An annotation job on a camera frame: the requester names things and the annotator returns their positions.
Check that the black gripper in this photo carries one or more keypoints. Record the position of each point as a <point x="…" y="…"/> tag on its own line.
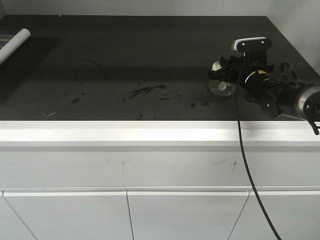
<point x="253" y="77"/>

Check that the glass jar with cream lid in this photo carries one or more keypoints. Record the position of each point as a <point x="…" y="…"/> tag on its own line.
<point x="217" y="84"/>

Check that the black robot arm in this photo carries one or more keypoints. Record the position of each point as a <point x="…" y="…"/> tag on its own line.
<point x="289" y="96"/>

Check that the white fume hood cabinet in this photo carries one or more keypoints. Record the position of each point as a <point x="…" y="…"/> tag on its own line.
<point x="158" y="180"/>

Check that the white rolled paper tube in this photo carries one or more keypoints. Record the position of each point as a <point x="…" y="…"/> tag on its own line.
<point x="10" y="43"/>

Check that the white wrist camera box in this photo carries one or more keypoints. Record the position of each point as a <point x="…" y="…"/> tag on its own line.
<point x="251" y="44"/>

